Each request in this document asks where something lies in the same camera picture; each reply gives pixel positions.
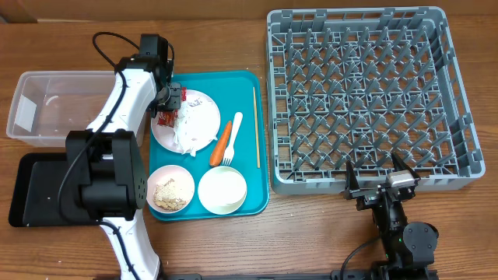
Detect grey dishwasher rack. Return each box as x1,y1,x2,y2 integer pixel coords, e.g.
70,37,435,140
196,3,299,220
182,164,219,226
266,6,486,194

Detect white tissue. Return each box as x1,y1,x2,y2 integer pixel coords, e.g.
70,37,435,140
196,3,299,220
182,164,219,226
174,96,219,157

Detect white plastic fork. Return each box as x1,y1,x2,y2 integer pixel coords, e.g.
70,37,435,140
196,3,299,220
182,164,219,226
222,112,243,166

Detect black plastic tray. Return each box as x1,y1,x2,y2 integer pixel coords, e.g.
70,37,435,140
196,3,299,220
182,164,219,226
9,152,100,227

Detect orange carrot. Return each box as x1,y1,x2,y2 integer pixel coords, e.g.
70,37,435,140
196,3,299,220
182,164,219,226
209,121,232,167

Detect red snack wrapper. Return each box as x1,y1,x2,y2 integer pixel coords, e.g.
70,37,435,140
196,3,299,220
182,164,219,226
157,87,186,127

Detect pink bowl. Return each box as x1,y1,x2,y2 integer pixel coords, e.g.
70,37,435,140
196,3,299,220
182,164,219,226
147,165,195,214

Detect wooden chopstick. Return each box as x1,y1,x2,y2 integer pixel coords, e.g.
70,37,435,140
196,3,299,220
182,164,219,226
253,87,261,169

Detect teal serving tray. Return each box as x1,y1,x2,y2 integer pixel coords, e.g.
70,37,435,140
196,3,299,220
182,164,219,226
149,71,270,222

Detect white bowl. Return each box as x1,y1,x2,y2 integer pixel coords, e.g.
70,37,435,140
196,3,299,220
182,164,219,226
198,166,247,215

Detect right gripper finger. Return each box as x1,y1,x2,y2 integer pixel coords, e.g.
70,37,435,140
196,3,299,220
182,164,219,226
344,160,359,199
391,152,412,173

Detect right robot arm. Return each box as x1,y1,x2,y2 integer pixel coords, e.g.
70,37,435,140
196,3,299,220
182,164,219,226
338,152,439,280

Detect clear plastic bin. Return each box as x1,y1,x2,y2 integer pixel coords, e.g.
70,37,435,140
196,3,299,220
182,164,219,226
5,70,148,149

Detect food scraps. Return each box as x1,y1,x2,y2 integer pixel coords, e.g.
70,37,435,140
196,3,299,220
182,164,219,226
153,178,191,212

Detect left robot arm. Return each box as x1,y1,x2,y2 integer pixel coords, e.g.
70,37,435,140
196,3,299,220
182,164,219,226
57,34,184,279

